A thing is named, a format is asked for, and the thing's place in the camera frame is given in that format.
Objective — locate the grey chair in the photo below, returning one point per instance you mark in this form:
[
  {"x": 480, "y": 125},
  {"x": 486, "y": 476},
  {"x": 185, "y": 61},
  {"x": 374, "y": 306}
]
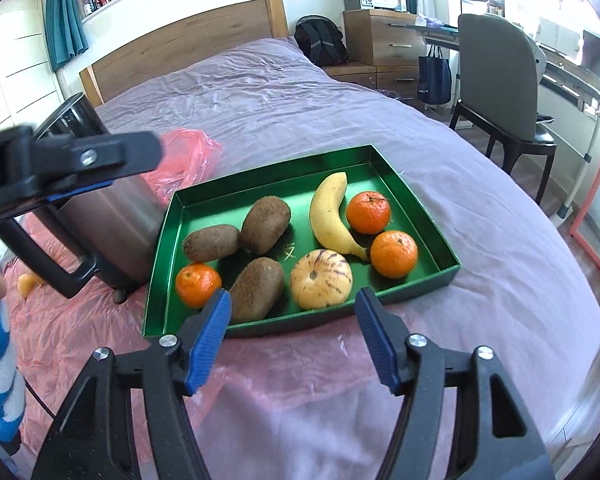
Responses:
[{"x": 495, "y": 70}]

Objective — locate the black backpack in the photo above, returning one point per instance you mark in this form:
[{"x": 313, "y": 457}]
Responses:
[{"x": 322, "y": 40}]

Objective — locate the orange mandarin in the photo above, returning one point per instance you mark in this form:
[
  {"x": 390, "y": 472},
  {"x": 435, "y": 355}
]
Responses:
[
  {"x": 368, "y": 212},
  {"x": 198, "y": 285},
  {"x": 393, "y": 254}
]

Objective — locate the dark monitor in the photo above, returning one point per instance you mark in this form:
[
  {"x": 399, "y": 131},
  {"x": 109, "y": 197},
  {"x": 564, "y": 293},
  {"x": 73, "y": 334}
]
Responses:
[{"x": 595, "y": 50}]

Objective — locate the striped pepino melon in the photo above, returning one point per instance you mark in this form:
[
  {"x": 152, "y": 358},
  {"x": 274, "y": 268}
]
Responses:
[{"x": 320, "y": 280}]

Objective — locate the low wooden drawer unit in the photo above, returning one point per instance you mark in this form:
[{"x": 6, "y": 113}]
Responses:
[{"x": 395, "y": 80}]

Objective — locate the salmon pink frame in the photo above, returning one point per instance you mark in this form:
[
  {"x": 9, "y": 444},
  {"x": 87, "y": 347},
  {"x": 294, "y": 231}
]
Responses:
[{"x": 580, "y": 220}]

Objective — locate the yellow grapefruit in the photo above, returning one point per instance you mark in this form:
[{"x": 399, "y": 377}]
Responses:
[{"x": 27, "y": 284}]

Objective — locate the teal curtain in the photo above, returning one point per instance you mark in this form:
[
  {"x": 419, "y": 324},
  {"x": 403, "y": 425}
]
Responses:
[{"x": 65, "y": 20}]

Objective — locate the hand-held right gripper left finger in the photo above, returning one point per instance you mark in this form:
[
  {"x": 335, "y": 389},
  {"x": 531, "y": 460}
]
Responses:
[{"x": 210, "y": 340}]

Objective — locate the pink plastic sheet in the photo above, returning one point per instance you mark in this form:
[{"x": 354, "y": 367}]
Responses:
[{"x": 105, "y": 330}]

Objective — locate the bed with grey sheet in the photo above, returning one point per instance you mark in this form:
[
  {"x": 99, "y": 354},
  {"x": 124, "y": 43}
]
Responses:
[{"x": 480, "y": 310}]

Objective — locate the brown fuzzy kiwi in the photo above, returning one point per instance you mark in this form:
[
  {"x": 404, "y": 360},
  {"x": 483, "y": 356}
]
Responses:
[
  {"x": 265, "y": 224},
  {"x": 212, "y": 242},
  {"x": 256, "y": 289}
]

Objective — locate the white wardrobe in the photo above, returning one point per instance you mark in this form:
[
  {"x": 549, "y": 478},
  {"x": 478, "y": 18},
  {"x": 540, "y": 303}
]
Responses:
[{"x": 25, "y": 60}]

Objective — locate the yellow banana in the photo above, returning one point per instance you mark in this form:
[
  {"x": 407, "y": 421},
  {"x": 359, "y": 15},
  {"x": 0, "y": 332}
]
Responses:
[{"x": 327, "y": 215}]

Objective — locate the wooden dresser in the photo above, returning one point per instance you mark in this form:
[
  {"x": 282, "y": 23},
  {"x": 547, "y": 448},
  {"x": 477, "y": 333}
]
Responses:
[{"x": 380, "y": 35}]

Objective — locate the green tray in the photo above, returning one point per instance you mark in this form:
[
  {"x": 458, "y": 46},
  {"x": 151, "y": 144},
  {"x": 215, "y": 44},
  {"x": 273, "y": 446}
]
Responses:
[{"x": 300, "y": 190}]

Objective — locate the dark blue tote bag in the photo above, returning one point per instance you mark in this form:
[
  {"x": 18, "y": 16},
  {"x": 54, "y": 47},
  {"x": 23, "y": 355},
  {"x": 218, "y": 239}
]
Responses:
[{"x": 435, "y": 77}]

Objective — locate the wooden headboard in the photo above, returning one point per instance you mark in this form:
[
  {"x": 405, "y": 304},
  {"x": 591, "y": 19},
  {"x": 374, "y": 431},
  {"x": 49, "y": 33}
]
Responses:
[{"x": 180, "y": 45}]

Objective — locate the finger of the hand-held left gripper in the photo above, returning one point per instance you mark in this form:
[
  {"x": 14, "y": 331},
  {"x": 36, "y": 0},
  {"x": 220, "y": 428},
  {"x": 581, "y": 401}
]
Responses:
[{"x": 80, "y": 187}]

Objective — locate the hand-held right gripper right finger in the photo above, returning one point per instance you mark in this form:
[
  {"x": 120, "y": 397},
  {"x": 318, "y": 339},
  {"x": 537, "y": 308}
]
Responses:
[{"x": 377, "y": 340}]

